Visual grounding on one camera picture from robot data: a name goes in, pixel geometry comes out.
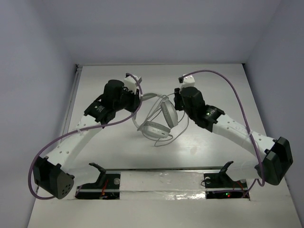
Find grey headphone cable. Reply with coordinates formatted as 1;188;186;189
137;94;190;148

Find white grey headphones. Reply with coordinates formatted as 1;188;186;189
132;93;179;141

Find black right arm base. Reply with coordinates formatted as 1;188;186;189
200;161;249;200

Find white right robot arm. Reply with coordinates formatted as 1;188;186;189
174;86;293;187

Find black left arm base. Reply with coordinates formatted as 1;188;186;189
75;162;121;200

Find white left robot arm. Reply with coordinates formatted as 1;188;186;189
28;73;143;200

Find silver foil covered panel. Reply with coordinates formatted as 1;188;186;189
119;171;206;200

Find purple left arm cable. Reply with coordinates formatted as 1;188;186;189
28;72;144;200

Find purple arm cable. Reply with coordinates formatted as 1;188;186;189
182;69;265;198
28;72;144;200

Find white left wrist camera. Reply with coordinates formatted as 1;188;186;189
123;76;138;94

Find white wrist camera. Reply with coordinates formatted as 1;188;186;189
178;75;195;89
123;76;138;94

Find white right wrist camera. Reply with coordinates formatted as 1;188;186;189
178;75;195;89

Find aluminium rail left edge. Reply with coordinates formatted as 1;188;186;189
59;64;83;136

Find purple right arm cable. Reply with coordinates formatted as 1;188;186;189
182;69;265;198

